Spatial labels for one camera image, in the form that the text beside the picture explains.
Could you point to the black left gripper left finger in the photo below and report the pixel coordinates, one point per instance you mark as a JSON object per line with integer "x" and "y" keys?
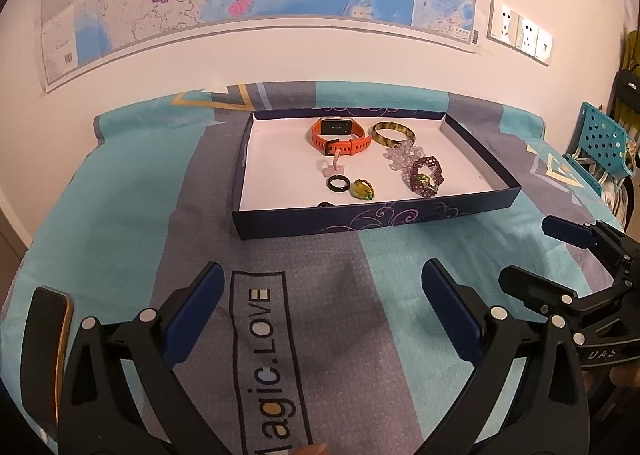
{"x": 97, "y": 412}

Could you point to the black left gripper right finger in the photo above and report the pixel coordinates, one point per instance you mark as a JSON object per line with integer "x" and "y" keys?
{"x": 549, "y": 411}

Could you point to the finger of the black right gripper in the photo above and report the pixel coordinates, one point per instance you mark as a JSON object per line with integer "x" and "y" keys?
{"x": 535, "y": 292}
{"x": 578, "y": 235}

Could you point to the tortoiseshell bangle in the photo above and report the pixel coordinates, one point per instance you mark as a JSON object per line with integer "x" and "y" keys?
{"x": 390, "y": 134}

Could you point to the orange smart watch band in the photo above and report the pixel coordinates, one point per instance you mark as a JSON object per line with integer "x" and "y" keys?
{"x": 343, "y": 136}

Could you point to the right hand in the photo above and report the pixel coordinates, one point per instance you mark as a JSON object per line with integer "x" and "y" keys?
{"x": 623, "y": 376}

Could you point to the left hand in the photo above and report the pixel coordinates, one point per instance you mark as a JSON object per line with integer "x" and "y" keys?
{"x": 315, "y": 449}

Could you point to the teal perforated plastic basket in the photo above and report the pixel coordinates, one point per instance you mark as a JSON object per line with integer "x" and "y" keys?
{"x": 601, "y": 156}

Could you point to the black smartphone orange edge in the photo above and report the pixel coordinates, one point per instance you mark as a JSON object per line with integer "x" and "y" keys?
{"x": 43, "y": 356}

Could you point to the teal grey bed sheet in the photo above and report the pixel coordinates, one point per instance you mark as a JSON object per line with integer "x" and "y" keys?
{"x": 323, "y": 337}

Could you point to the dark blue shallow box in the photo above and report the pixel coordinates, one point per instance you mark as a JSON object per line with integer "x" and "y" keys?
{"x": 285, "y": 187}

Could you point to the white wall socket panel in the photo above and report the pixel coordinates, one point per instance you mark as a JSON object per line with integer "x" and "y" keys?
{"x": 514, "y": 30}

